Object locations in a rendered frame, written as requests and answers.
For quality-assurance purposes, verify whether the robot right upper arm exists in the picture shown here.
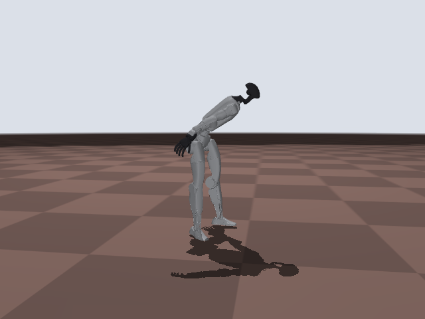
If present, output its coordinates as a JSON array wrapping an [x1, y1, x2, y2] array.
[[209, 103, 238, 128]]

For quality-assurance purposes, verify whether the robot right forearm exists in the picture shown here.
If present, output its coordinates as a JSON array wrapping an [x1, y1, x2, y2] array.
[[188, 116, 216, 136]]

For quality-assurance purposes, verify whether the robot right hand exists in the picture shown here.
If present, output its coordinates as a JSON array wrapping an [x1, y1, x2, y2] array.
[[174, 134, 197, 157]]

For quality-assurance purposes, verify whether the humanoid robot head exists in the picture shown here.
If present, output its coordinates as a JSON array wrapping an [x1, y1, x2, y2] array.
[[232, 83, 260, 104]]

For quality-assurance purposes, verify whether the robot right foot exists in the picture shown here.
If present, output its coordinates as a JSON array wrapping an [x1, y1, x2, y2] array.
[[189, 226, 209, 241]]

